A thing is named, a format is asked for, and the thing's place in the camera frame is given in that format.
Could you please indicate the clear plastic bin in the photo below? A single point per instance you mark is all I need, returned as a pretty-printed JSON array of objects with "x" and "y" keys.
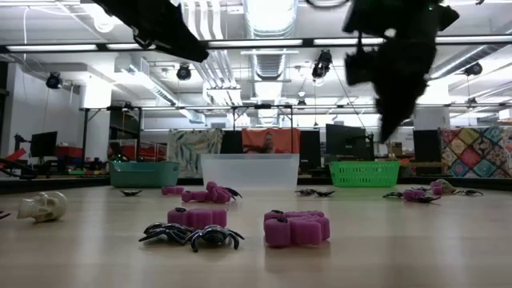
[{"x": 250, "y": 172}]

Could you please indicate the orange cloth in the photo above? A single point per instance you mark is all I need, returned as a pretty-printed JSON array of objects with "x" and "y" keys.
[{"x": 254, "y": 138}]

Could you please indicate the black ceiling spotlight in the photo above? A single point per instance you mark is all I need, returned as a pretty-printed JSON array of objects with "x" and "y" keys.
[
  {"x": 183, "y": 73},
  {"x": 473, "y": 69},
  {"x": 322, "y": 64},
  {"x": 53, "y": 81}
]

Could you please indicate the person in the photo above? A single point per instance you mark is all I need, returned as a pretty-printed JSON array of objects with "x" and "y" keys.
[{"x": 269, "y": 143}]

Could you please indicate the red box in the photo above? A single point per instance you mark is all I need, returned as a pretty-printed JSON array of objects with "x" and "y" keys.
[{"x": 69, "y": 151}]

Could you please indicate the black monitor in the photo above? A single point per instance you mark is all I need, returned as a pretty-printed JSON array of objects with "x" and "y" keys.
[
  {"x": 346, "y": 140},
  {"x": 44, "y": 144}
]

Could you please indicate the black metal stand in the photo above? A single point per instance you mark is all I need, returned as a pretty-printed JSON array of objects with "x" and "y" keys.
[{"x": 85, "y": 132}]

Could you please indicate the green plastic basket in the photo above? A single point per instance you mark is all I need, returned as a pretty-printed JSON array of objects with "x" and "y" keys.
[{"x": 364, "y": 174}]

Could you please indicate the white ceiling duct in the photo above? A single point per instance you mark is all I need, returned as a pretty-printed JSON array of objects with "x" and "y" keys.
[{"x": 160, "y": 92}]

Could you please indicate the teal plastic bin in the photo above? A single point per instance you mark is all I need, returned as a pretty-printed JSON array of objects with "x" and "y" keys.
[{"x": 144, "y": 174}]

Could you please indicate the colourful patchwork quilt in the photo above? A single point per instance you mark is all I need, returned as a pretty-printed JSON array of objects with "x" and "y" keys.
[{"x": 476, "y": 152}]

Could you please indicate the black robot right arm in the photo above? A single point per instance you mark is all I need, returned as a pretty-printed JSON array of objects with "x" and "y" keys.
[{"x": 400, "y": 16}]

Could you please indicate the silver ventilation duct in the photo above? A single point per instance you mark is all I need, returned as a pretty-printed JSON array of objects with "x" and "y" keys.
[{"x": 271, "y": 60}]

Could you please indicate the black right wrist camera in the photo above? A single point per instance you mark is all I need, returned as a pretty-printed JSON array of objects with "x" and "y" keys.
[{"x": 360, "y": 68}]

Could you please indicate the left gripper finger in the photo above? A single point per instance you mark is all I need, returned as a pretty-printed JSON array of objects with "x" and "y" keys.
[{"x": 172, "y": 36}]

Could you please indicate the leaf print cloth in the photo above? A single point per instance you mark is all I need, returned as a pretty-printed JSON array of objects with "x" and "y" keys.
[{"x": 196, "y": 148}]

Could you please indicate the cardboard box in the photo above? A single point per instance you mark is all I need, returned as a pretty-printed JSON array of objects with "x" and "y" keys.
[{"x": 396, "y": 149}]

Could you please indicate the cream plastic skull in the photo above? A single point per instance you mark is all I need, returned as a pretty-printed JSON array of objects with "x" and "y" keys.
[
  {"x": 43, "y": 206},
  {"x": 448, "y": 185}
]

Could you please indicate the black upright panel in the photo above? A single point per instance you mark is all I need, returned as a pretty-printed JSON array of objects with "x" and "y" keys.
[
  {"x": 310, "y": 148},
  {"x": 426, "y": 146},
  {"x": 231, "y": 142}
]

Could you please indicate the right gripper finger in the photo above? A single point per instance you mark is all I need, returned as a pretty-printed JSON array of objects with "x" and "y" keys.
[{"x": 394, "y": 116}]

